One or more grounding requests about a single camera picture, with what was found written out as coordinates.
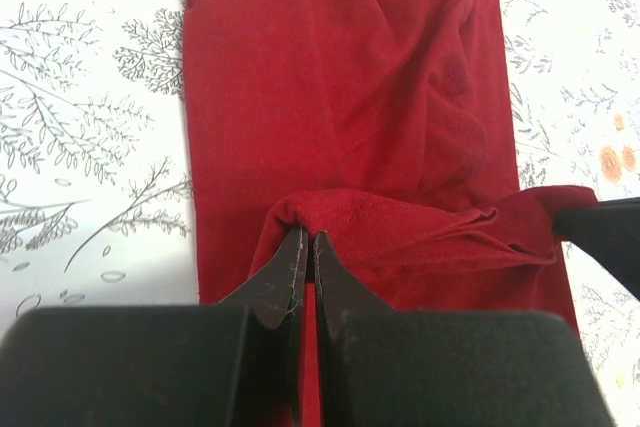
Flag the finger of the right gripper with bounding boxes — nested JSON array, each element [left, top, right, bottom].
[[554, 199, 640, 299]]

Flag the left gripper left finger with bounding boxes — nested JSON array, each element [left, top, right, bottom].
[[1, 228, 308, 426]]

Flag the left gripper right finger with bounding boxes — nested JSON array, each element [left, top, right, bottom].
[[313, 233, 612, 426]]

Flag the dark red t shirt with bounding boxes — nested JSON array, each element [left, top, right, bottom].
[[182, 0, 597, 426]]

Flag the floral table cloth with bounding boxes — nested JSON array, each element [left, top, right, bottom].
[[1, 0, 639, 426]]

